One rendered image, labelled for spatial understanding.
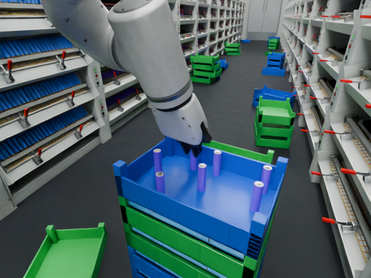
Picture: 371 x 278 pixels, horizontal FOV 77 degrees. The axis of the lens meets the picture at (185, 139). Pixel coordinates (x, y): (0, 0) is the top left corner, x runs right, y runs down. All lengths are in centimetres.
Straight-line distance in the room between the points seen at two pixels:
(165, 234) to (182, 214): 9
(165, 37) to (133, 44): 4
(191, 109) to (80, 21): 21
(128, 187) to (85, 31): 29
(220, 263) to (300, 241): 60
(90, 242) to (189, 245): 57
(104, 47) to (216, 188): 35
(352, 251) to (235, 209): 48
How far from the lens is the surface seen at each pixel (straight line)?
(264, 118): 149
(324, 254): 103
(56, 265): 98
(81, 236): 101
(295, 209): 115
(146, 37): 33
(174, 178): 55
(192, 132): 43
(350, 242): 91
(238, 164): 56
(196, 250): 48
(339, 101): 117
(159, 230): 51
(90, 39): 40
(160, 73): 35
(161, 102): 39
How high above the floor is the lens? 74
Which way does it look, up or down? 28 degrees down
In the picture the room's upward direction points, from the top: straight up
